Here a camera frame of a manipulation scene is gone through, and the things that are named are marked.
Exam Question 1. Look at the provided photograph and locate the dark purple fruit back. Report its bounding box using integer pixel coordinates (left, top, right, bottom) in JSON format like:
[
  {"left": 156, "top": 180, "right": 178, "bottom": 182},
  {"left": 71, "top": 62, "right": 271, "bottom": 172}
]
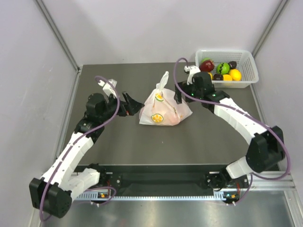
[{"left": 228, "top": 61, "right": 237, "bottom": 70}]

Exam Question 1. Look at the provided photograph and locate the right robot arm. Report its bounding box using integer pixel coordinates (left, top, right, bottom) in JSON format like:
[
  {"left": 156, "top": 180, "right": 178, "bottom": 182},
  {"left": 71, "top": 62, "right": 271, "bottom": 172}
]
[{"left": 175, "top": 72, "right": 289, "bottom": 188}]

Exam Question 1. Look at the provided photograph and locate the dark purple fruit front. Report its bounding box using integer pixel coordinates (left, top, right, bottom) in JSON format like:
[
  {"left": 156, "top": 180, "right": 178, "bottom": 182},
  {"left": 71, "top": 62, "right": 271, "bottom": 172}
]
[{"left": 213, "top": 74, "right": 223, "bottom": 81}]

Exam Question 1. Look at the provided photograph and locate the white printed plastic bag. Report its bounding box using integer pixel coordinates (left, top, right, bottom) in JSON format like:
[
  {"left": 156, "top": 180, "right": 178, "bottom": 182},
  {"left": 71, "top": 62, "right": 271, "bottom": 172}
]
[{"left": 139, "top": 71, "right": 192, "bottom": 126}]

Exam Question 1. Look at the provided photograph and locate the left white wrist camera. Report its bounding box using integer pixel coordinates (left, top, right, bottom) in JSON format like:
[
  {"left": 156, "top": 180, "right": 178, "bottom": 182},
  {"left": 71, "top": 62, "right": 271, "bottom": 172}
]
[{"left": 95, "top": 76, "right": 117, "bottom": 98}]

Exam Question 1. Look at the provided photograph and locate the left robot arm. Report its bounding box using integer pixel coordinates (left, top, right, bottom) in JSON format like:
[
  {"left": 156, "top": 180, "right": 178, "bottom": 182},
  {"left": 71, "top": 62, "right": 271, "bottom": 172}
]
[{"left": 29, "top": 92, "right": 144, "bottom": 218}]

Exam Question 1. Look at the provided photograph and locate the white perforated plastic basket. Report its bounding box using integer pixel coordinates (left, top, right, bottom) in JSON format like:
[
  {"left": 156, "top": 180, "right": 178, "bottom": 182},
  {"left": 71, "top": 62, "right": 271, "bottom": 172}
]
[{"left": 195, "top": 49, "right": 259, "bottom": 88}]

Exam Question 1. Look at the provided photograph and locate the yellow lemon middle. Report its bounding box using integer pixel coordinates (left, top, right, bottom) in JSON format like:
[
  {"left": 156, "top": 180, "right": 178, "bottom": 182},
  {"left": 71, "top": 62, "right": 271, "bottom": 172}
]
[{"left": 223, "top": 74, "right": 233, "bottom": 81}]

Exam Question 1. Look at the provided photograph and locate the green striped fruit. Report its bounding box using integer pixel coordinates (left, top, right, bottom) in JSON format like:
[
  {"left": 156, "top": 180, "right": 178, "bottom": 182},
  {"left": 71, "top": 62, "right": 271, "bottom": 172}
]
[{"left": 216, "top": 62, "right": 230, "bottom": 75}]

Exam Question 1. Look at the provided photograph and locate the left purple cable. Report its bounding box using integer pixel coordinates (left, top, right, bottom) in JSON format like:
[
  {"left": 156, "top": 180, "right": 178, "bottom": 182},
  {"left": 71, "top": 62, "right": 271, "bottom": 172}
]
[{"left": 39, "top": 75, "right": 121, "bottom": 222}]

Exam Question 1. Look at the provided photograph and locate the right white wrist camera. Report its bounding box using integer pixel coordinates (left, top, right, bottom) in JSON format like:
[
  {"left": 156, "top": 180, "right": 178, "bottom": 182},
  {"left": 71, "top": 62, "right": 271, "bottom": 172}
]
[{"left": 184, "top": 65, "right": 201, "bottom": 85}]

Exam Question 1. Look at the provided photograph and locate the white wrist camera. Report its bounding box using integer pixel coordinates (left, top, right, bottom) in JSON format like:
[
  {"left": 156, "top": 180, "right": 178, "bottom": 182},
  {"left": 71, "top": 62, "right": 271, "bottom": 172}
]
[
  {"left": 95, "top": 76, "right": 117, "bottom": 98},
  {"left": 184, "top": 65, "right": 201, "bottom": 85}
]

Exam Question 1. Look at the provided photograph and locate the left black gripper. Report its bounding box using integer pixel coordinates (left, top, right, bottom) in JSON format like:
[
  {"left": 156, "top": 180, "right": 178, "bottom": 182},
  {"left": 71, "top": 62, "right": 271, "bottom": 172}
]
[{"left": 99, "top": 91, "right": 144, "bottom": 122}]

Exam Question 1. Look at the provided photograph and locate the red apple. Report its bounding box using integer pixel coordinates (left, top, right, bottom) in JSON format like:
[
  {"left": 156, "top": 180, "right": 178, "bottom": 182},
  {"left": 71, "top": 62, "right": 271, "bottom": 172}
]
[{"left": 199, "top": 60, "right": 214, "bottom": 72}]

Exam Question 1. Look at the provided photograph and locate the slotted cable duct rail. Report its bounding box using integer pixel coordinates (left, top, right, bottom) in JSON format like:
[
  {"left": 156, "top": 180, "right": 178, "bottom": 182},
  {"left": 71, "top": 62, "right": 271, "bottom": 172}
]
[{"left": 75, "top": 190, "right": 238, "bottom": 201}]

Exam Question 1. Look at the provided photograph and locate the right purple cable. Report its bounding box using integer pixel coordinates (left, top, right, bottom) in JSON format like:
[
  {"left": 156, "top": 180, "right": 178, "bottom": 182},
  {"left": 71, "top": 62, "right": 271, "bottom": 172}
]
[{"left": 173, "top": 57, "right": 292, "bottom": 206}]

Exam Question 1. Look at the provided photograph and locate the dark purple fruit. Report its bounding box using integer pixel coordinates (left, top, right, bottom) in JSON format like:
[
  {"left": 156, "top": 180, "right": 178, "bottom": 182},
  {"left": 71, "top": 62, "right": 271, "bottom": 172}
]
[
  {"left": 213, "top": 74, "right": 223, "bottom": 81},
  {"left": 228, "top": 61, "right": 237, "bottom": 70}
]

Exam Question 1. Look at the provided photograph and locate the yellow lemon right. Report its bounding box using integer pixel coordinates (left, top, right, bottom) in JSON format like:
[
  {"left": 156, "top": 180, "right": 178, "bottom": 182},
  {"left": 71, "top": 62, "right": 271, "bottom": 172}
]
[{"left": 229, "top": 69, "right": 242, "bottom": 81}]

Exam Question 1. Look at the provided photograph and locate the purple cable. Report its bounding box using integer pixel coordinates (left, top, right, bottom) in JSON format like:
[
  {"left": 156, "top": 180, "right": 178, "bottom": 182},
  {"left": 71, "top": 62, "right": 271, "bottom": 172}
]
[
  {"left": 39, "top": 75, "right": 121, "bottom": 222},
  {"left": 173, "top": 57, "right": 292, "bottom": 206}
]

